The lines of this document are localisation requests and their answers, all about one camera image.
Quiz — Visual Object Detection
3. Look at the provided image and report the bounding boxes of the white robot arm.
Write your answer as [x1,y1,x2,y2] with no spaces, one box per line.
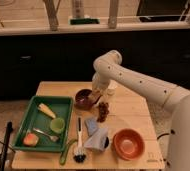
[92,50,190,171]

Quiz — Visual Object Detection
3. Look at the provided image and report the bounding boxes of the purple bowl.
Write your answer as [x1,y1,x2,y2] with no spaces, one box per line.
[75,89,96,110]

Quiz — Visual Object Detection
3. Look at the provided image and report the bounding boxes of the orange bowl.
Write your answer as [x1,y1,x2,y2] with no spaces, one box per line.
[112,129,145,161]

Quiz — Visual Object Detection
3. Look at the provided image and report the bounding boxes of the dark red grapes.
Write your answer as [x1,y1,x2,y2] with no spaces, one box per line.
[97,102,109,122]

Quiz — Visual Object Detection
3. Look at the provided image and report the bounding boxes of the white cup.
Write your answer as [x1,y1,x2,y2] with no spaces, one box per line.
[107,81,117,96]

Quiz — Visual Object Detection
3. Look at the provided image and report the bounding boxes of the blue sponge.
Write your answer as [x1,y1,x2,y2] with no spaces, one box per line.
[85,117,98,136]

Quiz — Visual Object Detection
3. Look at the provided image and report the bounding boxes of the green plastic tray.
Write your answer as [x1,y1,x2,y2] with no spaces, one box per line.
[13,96,73,153]

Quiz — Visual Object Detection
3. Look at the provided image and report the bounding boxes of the grey blue cloth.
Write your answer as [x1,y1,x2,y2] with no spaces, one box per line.
[84,128,109,152]

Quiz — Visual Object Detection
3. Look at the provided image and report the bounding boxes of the green cup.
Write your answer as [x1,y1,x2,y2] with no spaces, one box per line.
[50,118,65,134]

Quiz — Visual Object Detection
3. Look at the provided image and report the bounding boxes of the yellow corn cob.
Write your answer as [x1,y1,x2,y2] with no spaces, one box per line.
[38,103,56,119]

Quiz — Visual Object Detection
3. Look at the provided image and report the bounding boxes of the metal spoon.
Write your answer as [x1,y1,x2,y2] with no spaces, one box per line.
[33,128,59,142]

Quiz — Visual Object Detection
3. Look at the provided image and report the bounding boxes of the wooden table leg right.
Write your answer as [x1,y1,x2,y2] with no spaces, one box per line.
[108,0,119,29]

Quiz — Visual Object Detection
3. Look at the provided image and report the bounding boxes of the wooden table leg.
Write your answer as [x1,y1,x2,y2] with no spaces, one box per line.
[43,0,58,31]
[108,0,119,29]

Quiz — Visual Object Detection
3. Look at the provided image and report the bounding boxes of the red yellow apple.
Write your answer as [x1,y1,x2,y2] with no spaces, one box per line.
[23,133,39,147]

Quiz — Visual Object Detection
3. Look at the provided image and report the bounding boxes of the black pole stand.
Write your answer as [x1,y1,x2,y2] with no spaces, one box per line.
[0,121,13,171]

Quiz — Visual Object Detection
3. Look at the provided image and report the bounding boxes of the black box background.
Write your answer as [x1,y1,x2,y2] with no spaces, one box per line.
[137,0,187,22]

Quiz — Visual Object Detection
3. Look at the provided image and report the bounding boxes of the wooden table leg left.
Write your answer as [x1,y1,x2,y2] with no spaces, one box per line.
[43,0,58,31]

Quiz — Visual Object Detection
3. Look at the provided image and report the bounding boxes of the black cable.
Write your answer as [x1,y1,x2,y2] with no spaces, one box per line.
[156,131,172,141]

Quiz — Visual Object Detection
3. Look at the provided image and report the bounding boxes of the green base white post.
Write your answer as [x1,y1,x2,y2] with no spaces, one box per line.
[70,0,100,25]

